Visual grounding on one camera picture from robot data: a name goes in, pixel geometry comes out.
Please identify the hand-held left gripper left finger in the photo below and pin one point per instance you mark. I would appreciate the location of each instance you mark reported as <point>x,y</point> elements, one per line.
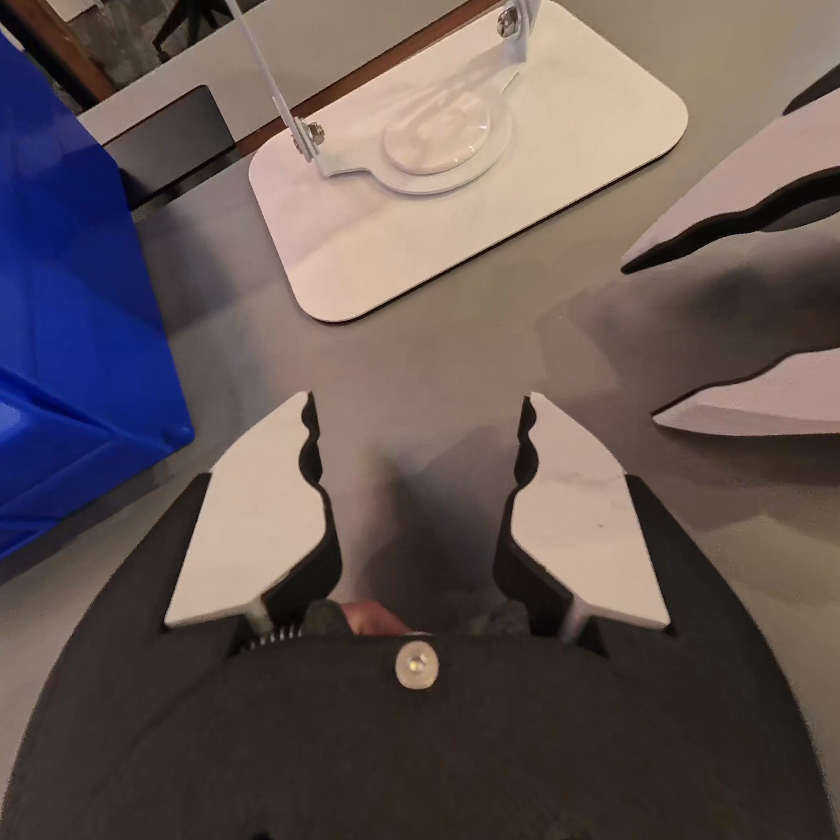
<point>249,525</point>

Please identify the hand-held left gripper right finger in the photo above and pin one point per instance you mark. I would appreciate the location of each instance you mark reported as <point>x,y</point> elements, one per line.
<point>584,525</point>

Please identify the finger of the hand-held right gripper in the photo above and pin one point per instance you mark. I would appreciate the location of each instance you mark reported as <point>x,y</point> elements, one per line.
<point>754,164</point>
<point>774,407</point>

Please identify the large blue box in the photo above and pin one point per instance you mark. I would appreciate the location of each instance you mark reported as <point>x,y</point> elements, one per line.
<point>65,295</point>

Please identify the black flat panel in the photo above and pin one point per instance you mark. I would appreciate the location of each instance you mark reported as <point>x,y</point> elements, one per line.
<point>170,144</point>

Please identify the black chair base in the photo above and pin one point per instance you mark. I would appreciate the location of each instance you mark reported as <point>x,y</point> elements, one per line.
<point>187,23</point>

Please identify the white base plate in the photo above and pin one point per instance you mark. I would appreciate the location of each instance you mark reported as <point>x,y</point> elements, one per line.
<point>367,249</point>

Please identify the brown wooden post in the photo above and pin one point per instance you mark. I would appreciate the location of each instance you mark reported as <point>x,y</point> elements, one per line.
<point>72,52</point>

